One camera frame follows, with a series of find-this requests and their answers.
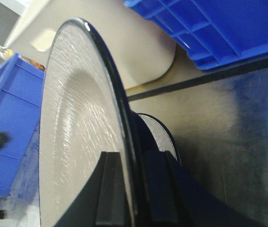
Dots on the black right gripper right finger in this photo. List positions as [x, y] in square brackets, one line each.
[177, 200]

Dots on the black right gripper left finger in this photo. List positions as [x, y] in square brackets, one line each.
[102, 201]

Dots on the beige plate black rim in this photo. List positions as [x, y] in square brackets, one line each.
[85, 112]

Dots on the blue crate lower shelf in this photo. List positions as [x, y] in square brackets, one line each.
[21, 86]

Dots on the stainless steel table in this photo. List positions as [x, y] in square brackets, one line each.
[219, 120]

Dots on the yellow cap oil bottle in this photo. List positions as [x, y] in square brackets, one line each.
[5, 53]

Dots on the blue plastic crate on table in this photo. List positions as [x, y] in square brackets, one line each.
[213, 32]

